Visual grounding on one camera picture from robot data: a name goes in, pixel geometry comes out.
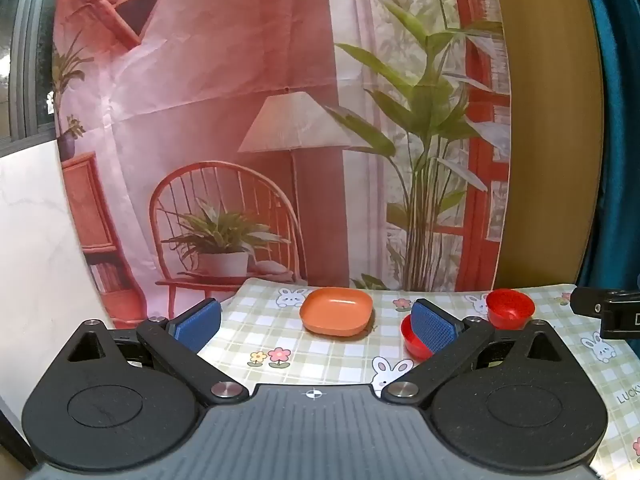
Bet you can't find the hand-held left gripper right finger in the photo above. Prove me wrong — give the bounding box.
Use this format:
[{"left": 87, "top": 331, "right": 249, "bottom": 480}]
[{"left": 381, "top": 298, "right": 567, "bottom": 407}]

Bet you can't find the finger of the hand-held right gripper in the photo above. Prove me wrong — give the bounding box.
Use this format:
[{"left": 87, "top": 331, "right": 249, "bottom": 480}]
[{"left": 571, "top": 287, "right": 640, "bottom": 319}]

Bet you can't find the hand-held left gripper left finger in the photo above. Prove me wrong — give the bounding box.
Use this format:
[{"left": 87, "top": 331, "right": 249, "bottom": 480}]
[{"left": 65, "top": 298, "right": 249, "bottom": 408}]

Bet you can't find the red bowl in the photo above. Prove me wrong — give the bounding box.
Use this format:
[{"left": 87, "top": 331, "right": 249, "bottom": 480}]
[
  {"left": 486, "top": 289, "right": 536, "bottom": 331},
  {"left": 400, "top": 314, "right": 431, "bottom": 360}
]

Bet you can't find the orange plate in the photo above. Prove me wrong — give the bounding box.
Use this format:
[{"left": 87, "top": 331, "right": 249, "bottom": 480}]
[{"left": 299, "top": 287, "right": 375, "bottom": 338}]

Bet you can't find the green checked printed tablecloth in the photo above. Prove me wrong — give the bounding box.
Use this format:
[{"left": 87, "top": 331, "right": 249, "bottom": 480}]
[{"left": 197, "top": 277, "right": 640, "bottom": 480}]

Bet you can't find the wooden panel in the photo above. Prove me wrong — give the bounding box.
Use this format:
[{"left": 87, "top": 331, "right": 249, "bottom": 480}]
[{"left": 487, "top": 0, "right": 607, "bottom": 292}]

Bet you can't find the teal curtain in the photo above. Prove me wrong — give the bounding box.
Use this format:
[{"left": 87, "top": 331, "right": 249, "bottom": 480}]
[{"left": 575, "top": 0, "right": 640, "bottom": 292}]

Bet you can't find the printed room scene backdrop cloth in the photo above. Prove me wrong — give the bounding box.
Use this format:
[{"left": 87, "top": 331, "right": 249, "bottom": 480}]
[{"left": 52, "top": 0, "right": 512, "bottom": 330}]

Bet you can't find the dark window frame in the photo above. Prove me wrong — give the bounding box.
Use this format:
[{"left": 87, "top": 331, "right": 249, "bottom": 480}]
[{"left": 0, "top": 0, "right": 65, "bottom": 157}]

